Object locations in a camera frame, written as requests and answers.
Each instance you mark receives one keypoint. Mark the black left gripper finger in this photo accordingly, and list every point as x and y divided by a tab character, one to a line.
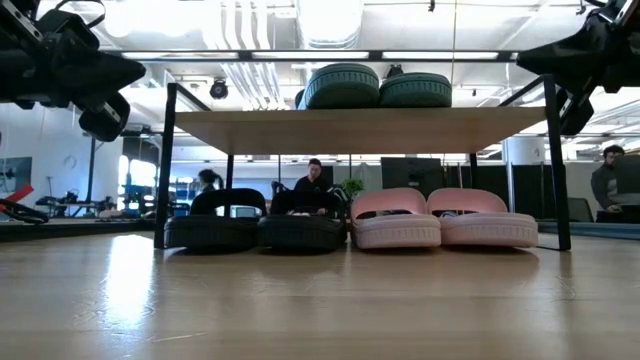
100	65
100	86

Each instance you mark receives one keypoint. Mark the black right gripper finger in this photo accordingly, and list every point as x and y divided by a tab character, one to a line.
555	50
560	70

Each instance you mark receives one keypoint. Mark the teal slide sandal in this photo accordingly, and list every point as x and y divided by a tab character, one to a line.
415	91
342	87

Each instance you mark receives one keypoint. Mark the pink slide sandal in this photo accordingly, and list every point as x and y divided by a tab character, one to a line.
395	230
487	227

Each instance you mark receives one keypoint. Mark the black slide sandal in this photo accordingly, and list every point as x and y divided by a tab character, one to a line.
210	232
300	232

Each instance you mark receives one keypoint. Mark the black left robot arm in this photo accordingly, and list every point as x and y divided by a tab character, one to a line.
15	65

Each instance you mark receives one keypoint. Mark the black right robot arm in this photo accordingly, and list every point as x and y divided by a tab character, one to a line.
625	65

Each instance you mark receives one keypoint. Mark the red bar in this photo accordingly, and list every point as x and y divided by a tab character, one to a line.
20	194

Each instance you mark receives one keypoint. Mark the black ceiling spotlight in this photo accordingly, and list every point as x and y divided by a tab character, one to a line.
394	72
219	90

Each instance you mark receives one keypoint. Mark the dark monitor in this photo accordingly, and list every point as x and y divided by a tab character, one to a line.
629	175

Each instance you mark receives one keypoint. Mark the cluttered workbench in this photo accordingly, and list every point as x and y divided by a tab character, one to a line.
75	205

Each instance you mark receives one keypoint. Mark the person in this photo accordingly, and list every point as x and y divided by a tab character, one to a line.
605	185
313	182
209	179

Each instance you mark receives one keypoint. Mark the grey office chair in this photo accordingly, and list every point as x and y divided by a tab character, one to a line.
580	210

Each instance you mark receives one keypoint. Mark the black overhead light bar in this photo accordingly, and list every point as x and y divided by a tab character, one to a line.
375	55

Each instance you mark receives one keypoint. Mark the black monitor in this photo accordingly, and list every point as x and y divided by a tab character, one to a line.
410	175

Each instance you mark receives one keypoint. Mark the green background plant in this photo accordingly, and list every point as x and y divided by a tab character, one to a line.
353	186

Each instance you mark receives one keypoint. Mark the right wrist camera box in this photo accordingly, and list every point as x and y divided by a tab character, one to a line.
600	17

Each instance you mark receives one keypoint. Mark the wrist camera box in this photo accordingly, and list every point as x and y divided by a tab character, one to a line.
70	32
600	17

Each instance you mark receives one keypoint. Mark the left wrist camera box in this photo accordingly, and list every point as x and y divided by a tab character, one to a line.
70	32

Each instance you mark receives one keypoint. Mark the dark wall picture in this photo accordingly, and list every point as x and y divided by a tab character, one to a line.
15	175

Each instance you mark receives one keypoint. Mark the black metal rig frame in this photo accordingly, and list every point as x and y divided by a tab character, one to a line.
75	230

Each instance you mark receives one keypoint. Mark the wooden shelf with black frame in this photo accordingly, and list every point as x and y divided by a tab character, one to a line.
360	130

